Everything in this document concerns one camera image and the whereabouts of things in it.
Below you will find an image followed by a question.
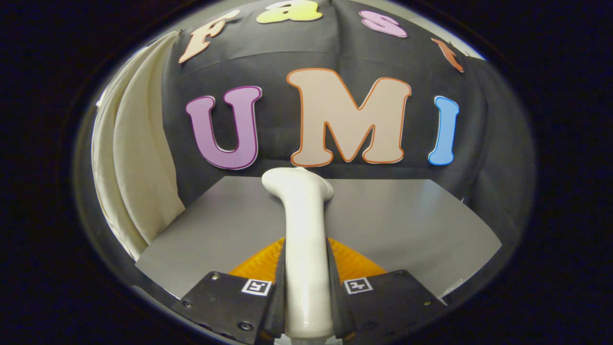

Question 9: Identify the white garment steamer head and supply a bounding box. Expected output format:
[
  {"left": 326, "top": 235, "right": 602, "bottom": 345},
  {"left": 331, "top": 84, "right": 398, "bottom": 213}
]
[{"left": 261, "top": 167, "right": 334, "bottom": 341}]

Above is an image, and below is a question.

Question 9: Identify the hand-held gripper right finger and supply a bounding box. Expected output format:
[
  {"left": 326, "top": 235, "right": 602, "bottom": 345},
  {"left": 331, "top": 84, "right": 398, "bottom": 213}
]
[{"left": 326, "top": 237, "right": 448, "bottom": 343}]

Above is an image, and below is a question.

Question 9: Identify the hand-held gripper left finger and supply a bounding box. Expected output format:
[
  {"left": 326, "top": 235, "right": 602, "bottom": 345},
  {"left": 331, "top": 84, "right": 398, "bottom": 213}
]
[{"left": 171, "top": 237, "right": 288, "bottom": 345}]

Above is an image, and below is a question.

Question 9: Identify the cream button-up shirt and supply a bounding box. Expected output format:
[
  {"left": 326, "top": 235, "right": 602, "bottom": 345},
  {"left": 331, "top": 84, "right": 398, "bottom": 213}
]
[{"left": 91, "top": 31, "right": 186, "bottom": 262}]

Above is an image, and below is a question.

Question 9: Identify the grey and white cabinet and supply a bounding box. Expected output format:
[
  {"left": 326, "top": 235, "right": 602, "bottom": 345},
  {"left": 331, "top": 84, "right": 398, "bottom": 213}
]
[{"left": 135, "top": 176, "right": 502, "bottom": 300}]

